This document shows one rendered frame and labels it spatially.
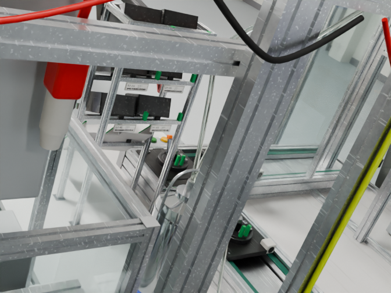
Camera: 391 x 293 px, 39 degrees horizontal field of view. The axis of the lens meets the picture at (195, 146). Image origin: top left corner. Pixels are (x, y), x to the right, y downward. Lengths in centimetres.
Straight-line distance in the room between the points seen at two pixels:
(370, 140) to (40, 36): 71
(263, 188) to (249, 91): 186
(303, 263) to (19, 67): 78
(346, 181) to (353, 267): 138
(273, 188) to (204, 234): 177
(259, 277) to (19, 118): 140
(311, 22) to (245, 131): 19
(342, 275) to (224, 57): 175
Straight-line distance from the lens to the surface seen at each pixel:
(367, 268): 259
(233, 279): 195
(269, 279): 211
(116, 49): 73
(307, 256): 129
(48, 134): 82
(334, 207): 121
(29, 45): 68
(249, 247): 212
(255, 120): 86
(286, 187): 278
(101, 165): 113
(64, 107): 80
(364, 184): 118
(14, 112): 87
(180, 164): 243
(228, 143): 86
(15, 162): 92
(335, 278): 241
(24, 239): 90
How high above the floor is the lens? 212
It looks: 25 degrees down
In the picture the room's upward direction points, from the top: 20 degrees clockwise
